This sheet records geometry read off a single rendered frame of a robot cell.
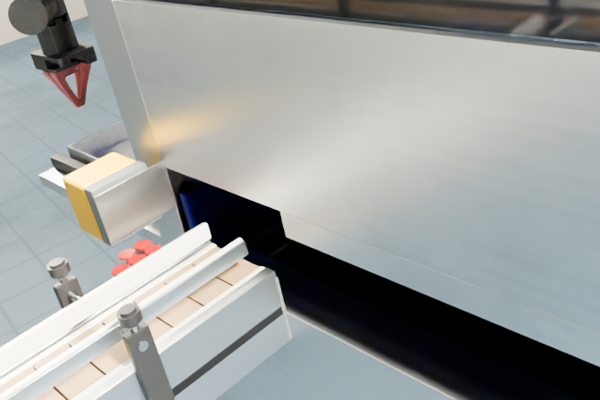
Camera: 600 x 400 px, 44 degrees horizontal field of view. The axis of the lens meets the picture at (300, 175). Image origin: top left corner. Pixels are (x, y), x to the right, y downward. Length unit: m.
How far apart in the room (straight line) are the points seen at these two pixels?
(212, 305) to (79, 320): 0.13
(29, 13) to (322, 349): 0.66
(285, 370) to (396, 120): 0.42
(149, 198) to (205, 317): 0.18
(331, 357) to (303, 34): 0.36
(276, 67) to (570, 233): 0.27
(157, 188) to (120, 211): 0.05
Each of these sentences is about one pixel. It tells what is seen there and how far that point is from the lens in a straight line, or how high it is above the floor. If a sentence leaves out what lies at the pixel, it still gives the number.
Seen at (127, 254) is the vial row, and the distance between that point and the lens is 0.89.
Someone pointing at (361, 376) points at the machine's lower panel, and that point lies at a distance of 0.76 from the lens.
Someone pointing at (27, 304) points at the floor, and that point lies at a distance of 2.71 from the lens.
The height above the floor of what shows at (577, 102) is 1.18.
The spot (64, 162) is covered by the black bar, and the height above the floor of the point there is 0.90.
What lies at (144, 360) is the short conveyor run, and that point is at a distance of 0.69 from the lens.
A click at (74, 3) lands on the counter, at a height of 0.13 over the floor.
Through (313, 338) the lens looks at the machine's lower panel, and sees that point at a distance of 0.78.
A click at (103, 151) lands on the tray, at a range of 1.31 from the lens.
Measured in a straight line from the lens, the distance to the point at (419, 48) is 0.50.
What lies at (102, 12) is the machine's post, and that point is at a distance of 0.82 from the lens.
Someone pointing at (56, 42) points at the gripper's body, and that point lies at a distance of 1.23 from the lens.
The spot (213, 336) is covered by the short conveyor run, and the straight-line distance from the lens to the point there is 0.74.
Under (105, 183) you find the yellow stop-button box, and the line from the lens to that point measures 0.82.
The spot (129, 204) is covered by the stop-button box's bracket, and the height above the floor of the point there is 1.00.
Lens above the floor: 1.36
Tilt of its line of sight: 27 degrees down
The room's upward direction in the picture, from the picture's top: 12 degrees counter-clockwise
